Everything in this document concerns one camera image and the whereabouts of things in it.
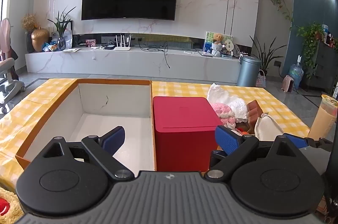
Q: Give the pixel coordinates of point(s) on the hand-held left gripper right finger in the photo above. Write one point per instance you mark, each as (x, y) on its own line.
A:
(227, 138)

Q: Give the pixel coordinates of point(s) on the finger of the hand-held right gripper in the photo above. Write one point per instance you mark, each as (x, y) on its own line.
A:
(298, 140)

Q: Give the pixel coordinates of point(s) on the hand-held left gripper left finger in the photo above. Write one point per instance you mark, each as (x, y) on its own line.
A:
(114, 138)

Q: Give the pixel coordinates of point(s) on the white mesh bag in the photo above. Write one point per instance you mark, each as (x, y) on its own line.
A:
(268, 127)

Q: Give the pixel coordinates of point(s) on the brown bear-shaped sponge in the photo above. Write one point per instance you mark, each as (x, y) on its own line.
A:
(254, 114)

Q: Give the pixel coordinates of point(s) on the orange and white cardboard box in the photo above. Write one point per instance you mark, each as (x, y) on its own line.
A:
(113, 99)

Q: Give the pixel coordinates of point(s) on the orange crochet ball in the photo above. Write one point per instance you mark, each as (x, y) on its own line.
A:
(242, 131)

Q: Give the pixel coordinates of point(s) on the pink crochet toy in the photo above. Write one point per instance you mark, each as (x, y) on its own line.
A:
(224, 111)

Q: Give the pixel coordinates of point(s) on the white crumpled tissue paper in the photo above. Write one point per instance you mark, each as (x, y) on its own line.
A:
(232, 105)

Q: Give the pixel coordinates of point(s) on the milk tea cup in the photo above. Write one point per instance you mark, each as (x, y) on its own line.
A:
(323, 118)

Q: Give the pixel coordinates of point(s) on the yellow checked tablecloth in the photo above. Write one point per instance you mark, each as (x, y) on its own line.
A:
(280, 105)

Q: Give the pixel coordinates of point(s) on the red box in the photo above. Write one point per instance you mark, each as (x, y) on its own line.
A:
(182, 118)

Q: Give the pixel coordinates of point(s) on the pink space heater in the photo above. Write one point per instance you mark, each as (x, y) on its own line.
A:
(288, 83)

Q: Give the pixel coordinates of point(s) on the blue water bottle with pump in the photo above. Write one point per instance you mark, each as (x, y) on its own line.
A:
(296, 76)

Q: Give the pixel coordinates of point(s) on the woven handbag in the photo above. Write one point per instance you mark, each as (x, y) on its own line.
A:
(261, 80)

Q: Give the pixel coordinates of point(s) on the grey metal trash can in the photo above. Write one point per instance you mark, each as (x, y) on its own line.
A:
(248, 72)

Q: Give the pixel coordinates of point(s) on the dark grey cabinet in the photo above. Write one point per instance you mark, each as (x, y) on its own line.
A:
(324, 68)

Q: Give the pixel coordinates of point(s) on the white marble television cabinet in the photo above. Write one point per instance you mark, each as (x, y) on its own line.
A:
(132, 62)

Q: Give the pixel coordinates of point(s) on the flat book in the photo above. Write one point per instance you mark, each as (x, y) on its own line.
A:
(206, 54)

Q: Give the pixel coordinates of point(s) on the white router with antennas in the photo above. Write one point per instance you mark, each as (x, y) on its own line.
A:
(122, 48)

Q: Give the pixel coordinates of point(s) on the small black device box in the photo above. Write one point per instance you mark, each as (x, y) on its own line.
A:
(109, 47)

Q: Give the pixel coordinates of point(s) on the long-leaf potted plant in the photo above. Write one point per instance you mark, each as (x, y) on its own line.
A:
(266, 54)

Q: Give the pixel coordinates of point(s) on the teddy bear on white pot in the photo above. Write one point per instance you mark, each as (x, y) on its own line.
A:
(217, 45)

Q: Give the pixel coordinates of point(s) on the round hand fan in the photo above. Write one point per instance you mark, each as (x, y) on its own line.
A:
(229, 44)

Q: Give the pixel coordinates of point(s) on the pink photo card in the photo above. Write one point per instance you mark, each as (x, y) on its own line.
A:
(90, 43)

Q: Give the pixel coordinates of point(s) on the loose papers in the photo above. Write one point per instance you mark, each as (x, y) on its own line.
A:
(71, 50)

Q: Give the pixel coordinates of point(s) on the green painted canvas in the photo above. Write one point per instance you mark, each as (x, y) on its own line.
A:
(208, 41)

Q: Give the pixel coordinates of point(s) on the trailing green vine plant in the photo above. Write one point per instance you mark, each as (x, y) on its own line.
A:
(311, 39)

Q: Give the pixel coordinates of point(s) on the assorted bottles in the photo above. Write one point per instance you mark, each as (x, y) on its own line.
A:
(328, 37)

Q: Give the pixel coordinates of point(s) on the clear plastic bag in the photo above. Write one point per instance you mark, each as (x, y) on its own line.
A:
(68, 39)

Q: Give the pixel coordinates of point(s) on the snack packets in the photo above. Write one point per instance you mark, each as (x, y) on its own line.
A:
(50, 47)

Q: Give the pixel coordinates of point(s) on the green plant in glass vase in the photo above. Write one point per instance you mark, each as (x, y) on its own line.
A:
(61, 28)

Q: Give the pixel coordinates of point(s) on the grey swivel chair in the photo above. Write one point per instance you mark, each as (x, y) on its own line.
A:
(9, 73)

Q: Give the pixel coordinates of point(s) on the golden vase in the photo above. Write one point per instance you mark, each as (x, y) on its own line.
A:
(39, 39)

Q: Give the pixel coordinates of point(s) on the yellow and red plush toy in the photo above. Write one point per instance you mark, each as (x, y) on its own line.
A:
(8, 202)

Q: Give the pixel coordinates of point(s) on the dried flower bunch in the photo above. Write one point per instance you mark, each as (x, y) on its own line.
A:
(29, 21)

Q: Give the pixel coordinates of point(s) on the wall socket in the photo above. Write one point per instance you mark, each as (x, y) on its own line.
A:
(277, 63)

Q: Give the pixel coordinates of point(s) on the hanging wall vine plant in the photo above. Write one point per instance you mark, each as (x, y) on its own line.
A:
(278, 0)

